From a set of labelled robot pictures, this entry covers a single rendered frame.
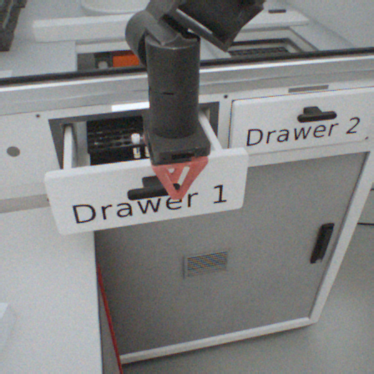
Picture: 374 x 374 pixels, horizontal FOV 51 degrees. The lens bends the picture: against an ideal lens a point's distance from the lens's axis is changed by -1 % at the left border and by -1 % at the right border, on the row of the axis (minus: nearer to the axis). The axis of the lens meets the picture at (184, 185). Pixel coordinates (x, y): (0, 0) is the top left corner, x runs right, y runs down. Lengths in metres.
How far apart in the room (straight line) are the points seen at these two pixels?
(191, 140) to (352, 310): 1.25
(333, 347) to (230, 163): 1.03
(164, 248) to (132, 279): 0.13
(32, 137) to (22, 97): 0.08
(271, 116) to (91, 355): 0.49
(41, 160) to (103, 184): 0.20
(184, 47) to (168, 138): 0.10
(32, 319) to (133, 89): 0.38
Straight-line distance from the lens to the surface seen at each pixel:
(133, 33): 0.48
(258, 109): 0.72
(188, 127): 0.45
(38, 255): 0.69
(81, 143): 0.79
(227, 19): 0.42
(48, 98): 0.68
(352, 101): 0.81
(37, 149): 0.72
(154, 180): 0.55
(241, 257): 1.04
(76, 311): 0.61
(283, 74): 0.74
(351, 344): 1.53
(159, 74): 0.42
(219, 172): 0.58
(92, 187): 0.56
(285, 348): 1.46
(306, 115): 0.73
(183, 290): 1.08
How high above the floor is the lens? 1.26
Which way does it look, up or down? 40 degrees down
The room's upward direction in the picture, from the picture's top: straight up
